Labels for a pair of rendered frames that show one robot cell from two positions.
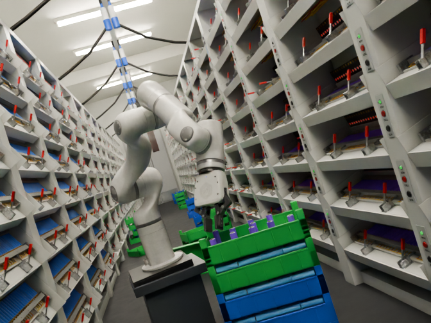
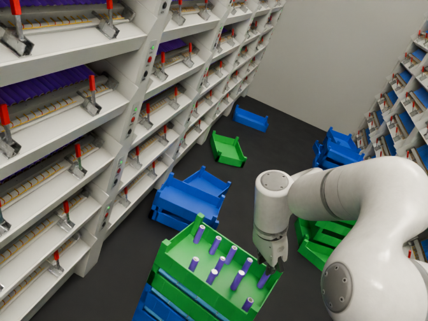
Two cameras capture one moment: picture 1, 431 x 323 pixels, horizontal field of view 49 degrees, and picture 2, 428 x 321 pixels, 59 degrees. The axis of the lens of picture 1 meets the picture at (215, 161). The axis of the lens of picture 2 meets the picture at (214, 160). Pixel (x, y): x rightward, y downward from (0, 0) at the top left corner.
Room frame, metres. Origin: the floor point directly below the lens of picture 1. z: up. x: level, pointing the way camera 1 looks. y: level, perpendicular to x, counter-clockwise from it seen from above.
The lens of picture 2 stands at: (2.20, 0.03, 1.17)
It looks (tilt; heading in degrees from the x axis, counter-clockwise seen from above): 28 degrees down; 194
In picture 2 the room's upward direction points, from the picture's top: 23 degrees clockwise
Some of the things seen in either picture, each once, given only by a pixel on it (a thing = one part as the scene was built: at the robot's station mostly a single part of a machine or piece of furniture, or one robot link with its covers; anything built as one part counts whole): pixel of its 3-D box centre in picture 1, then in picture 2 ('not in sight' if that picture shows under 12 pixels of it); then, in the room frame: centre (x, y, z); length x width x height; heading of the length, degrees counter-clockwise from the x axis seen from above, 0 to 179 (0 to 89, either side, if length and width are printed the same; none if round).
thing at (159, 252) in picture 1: (156, 243); not in sight; (2.07, 0.36, 0.40); 0.19 x 0.19 x 0.18
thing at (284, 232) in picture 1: (254, 231); (220, 265); (1.38, -0.05, 0.44); 0.30 x 0.20 x 0.08; 85
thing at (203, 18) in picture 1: (244, 121); not in sight; (3.38, -0.29, 0.87); 0.20 x 0.09 x 1.74; 98
